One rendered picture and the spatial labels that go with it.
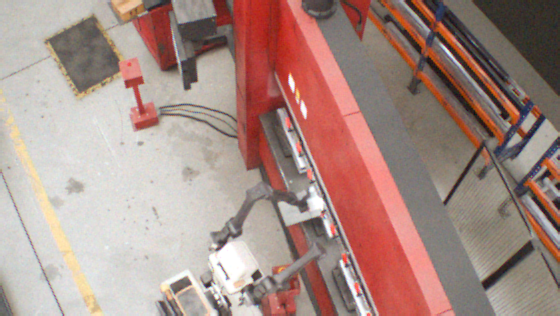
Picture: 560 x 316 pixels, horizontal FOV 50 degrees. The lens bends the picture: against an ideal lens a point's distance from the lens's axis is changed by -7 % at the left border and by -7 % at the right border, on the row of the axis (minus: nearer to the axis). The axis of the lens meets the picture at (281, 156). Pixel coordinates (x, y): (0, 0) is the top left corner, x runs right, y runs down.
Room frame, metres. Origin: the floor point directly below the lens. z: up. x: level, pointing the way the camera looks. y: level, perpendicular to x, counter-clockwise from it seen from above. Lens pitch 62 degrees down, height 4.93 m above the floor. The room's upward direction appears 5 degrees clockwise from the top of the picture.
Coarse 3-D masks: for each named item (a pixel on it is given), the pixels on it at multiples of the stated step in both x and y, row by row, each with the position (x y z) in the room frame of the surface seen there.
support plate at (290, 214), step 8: (312, 192) 1.81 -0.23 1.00; (280, 208) 1.68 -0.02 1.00; (288, 208) 1.68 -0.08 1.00; (296, 208) 1.69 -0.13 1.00; (320, 208) 1.70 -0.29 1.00; (288, 216) 1.62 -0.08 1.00; (296, 216) 1.63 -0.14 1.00; (304, 216) 1.63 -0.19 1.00; (312, 216) 1.64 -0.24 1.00; (288, 224) 1.57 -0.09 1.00
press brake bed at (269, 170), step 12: (264, 144) 2.34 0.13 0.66; (264, 156) 2.33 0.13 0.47; (264, 168) 2.44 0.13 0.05; (276, 168) 2.10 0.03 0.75; (264, 180) 2.34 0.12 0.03; (276, 180) 2.08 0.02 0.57; (276, 204) 2.11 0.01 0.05; (288, 228) 1.81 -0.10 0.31; (300, 228) 1.64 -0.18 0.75; (288, 240) 1.80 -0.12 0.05; (300, 240) 1.61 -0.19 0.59; (300, 252) 1.58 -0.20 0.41; (312, 264) 1.41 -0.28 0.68; (312, 276) 1.37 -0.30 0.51; (312, 288) 1.33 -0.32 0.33; (324, 288) 1.21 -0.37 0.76; (312, 300) 1.31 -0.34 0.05; (324, 300) 1.17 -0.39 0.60; (324, 312) 1.12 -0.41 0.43; (336, 312) 1.03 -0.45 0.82
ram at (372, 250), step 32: (288, 32) 2.34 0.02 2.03; (288, 64) 2.31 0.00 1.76; (288, 96) 2.27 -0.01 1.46; (320, 96) 1.89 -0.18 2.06; (320, 128) 1.84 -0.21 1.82; (320, 160) 1.77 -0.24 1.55; (352, 160) 1.50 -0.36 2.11; (352, 192) 1.43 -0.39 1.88; (352, 224) 1.34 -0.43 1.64; (352, 256) 1.25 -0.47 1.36; (384, 256) 1.05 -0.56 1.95; (384, 288) 0.95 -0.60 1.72
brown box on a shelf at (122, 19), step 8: (112, 0) 3.32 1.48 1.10; (120, 0) 3.32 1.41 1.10; (128, 0) 3.32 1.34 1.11; (136, 0) 3.33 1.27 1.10; (112, 8) 3.32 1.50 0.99; (120, 8) 3.23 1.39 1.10; (128, 8) 3.24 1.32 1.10; (136, 8) 3.26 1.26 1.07; (144, 8) 3.34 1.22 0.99; (120, 16) 3.22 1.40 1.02; (128, 16) 3.21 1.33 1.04; (136, 16) 3.25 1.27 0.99; (120, 24) 3.15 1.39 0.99
